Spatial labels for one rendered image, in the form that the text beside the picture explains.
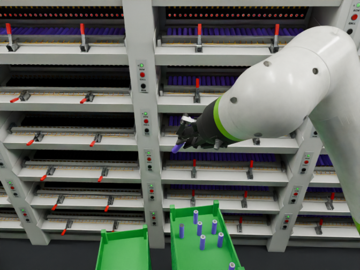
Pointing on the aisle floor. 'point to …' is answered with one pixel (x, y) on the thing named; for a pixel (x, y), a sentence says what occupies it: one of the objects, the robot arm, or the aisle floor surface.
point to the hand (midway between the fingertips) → (186, 140)
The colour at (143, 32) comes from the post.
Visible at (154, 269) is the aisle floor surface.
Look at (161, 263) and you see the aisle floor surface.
